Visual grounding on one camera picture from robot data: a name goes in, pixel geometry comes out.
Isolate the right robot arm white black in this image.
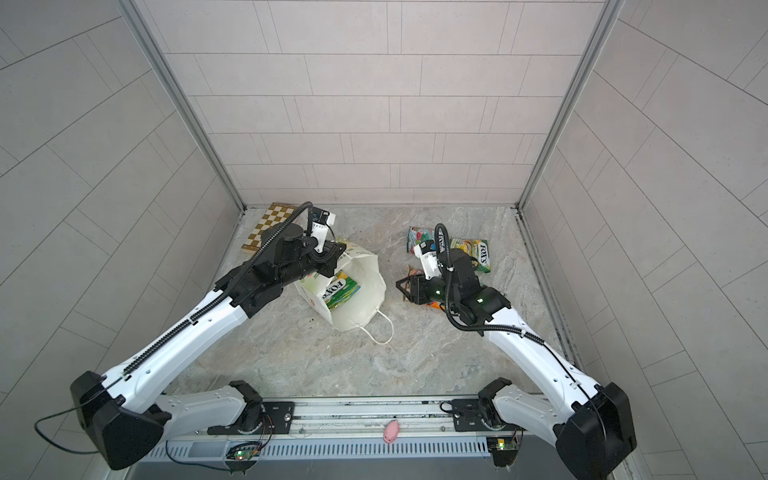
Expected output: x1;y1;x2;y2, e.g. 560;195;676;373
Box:
396;242;637;479

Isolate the pink eraser on rail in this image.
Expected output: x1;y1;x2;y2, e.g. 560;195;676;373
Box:
383;419;400;444

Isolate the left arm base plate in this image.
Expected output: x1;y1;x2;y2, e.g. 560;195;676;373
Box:
206;401;295;435

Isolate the wooden chessboard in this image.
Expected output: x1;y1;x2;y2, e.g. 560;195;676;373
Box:
241;203;296;252

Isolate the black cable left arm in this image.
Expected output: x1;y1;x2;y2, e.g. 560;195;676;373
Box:
33;395;241;472

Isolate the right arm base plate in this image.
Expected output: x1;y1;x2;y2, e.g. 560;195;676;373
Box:
440;398;524;432

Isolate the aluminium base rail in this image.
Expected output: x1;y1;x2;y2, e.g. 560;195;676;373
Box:
141;397;548;472

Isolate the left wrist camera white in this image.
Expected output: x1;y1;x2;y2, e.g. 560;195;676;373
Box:
309;207;336;254

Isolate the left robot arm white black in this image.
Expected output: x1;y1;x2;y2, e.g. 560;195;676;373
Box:
70;222;346;470

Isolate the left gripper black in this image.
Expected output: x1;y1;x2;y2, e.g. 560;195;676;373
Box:
274;239;348;290

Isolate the white paper bag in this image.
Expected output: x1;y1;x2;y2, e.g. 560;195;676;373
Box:
295;238;394;345

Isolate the left circuit board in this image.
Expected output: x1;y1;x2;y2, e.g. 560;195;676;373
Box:
224;441;263;475

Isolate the circuit board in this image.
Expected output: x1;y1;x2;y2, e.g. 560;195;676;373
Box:
486;436;520;468
224;441;263;475

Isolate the orange candy bag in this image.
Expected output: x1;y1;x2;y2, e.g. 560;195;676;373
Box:
406;269;445;309

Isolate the right circuit board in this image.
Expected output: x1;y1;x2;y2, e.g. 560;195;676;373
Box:
486;436;520;468

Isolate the teal mint candy bag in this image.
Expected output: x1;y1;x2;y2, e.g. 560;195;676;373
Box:
406;226;434;253

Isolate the yellow green candy bag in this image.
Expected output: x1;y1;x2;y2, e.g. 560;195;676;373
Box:
451;238;491;273

